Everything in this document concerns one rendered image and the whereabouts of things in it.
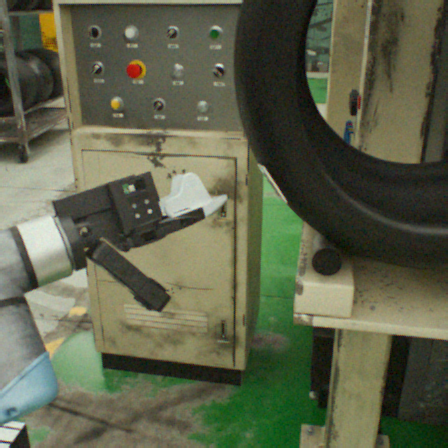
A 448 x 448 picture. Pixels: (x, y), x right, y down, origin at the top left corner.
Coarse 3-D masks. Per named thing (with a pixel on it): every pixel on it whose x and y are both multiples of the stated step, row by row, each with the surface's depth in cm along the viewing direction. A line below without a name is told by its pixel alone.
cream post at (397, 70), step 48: (384, 0) 94; (432, 0) 92; (384, 48) 97; (432, 48) 95; (384, 96) 100; (384, 144) 104; (336, 336) 131; (384, 336) 121; (336, 384) 129; (384, 384) 127; (336, 432) 135
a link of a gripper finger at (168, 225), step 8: (200, 208) 63; (176, 216) 61; (184, 216) 61; (192, 216) 62; (200, 216) 63; (160, 224) 60; (168, 224) 60; (176, 224) 60; (184, 224) 61; (152, 232) 60; (160, 232) 59; (168, 232) 60
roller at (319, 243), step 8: (320, 240) 78; (328, 240) 78; (320, 248) 76; (328, 248) 75; (336, 248) 76; (312, 256) 77; (320, 256) 75; (328, 256) 75; (336, 256) 75; (312, 264) 76; (320, 264) 76; (328, 264) 76; (336, 264) 75; (320, 272) 76; (328, 272) 76; (336, 272) 76
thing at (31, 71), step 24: (0, 0) 370; (24, 0) 419; (48, 0) 457; (0, 72) 469; (24, 72) 409; (48, 72) 455; (0, 96) 468; (24, 96) 410; (48, 96) 464; (0, 120) 407; (24, 120) 408; (48, 120) 477; (24, 144) 420
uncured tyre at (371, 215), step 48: (288, 0) 60; (240, 48) 66; (288, 48) 62; (240, 96) 69; (288, 96) 64; (288, 144) 67; (336, 144) 93; (288, 192) 71; (336, 192) 68; (384, 192) 94; (432, 192) 93; (336, 240) 74; (384, 240) 70; (432, 240) 68
